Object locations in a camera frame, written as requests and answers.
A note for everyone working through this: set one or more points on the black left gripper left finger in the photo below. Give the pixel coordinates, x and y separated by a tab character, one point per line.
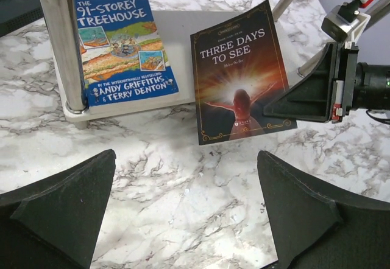
55	222

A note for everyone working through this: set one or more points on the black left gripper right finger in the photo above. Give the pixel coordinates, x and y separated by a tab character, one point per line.
316	224

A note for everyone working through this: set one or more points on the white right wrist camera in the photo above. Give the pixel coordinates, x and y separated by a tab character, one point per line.
343	20

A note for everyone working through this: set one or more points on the white two-tier shelf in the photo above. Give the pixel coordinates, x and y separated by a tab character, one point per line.
174	28

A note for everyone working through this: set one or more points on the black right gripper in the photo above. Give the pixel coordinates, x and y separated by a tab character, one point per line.
357	85

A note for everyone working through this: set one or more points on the dark three days book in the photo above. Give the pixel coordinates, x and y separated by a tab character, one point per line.
238	69

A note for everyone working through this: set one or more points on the black foam block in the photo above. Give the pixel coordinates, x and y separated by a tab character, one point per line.
16	14

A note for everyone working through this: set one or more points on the blue 91-storey treehouse book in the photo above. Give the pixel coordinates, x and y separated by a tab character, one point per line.
123	57

